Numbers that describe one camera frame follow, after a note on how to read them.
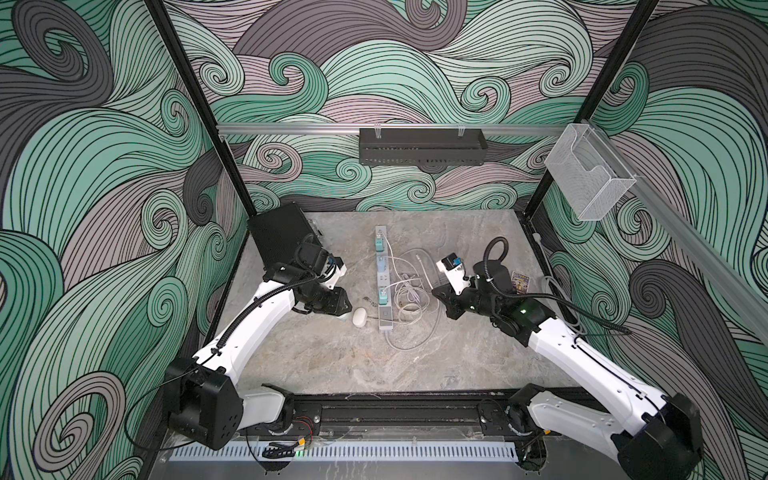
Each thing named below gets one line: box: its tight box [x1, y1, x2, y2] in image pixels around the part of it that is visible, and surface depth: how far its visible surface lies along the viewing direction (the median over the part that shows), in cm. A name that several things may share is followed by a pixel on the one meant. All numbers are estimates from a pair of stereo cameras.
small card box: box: [511, 270, 531, 295], surface depth 100 cm
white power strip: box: [375, 226, 393, 331], surface depth 96 cm
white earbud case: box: [352, 307, 367, 327], surface depth 91 cm
